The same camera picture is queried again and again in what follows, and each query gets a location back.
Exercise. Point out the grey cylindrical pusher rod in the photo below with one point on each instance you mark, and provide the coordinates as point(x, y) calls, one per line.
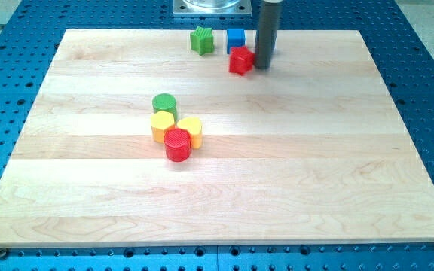
point(266, 34)

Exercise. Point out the yellow hexagon block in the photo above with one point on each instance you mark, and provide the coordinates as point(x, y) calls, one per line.
point(161, 122)

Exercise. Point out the blue cube block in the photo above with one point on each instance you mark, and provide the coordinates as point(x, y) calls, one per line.
point(235, 38)

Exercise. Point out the red star block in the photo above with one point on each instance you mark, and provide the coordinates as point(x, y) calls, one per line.
point(241, 60)

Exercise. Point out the green star block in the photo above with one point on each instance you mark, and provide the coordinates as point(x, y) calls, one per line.
point(202, 40)

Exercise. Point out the yellow heart block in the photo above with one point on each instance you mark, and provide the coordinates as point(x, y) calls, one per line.
point(195, 128)

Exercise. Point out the green cylinder block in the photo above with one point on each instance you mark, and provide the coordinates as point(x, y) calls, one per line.
point(165, 102)

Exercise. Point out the light wooden board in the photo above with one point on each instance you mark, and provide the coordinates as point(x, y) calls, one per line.
point(311, 151)

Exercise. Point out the red cylinder block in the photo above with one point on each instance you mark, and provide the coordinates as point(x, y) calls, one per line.
point(177, 144)

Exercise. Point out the blue perforated table plate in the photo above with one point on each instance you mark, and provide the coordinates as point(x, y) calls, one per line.
point(30, 36)

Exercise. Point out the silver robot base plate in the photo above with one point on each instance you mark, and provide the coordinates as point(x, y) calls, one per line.
point(211, 7)

